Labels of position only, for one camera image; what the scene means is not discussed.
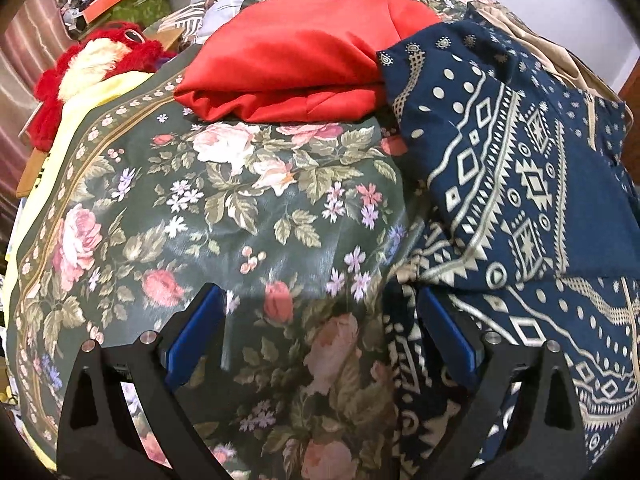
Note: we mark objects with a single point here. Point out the navy patterned hooded garment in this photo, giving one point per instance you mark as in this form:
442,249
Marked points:
532,223

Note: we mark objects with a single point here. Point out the red plush parrot toy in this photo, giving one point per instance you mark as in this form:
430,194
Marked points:
116,48

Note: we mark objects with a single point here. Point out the green patterned covered stand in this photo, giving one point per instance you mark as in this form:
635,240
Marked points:
141,12

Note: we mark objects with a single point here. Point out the orange box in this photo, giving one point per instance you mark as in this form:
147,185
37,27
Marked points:
98,7

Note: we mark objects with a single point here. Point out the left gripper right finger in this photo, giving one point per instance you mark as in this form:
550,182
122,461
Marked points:
521,420

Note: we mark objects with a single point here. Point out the striped light shirt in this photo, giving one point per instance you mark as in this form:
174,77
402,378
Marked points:
217,16

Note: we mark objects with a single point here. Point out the green floral bed quilt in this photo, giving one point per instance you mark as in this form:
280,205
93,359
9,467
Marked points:
301,225

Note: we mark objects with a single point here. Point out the striped pink curtain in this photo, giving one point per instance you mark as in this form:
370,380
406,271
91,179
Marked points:
30,44

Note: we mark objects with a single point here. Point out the red folded garment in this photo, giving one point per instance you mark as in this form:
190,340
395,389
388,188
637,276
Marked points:
299,61

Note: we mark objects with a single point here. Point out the yellow garment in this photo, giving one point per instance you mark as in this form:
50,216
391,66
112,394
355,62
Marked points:
67,279

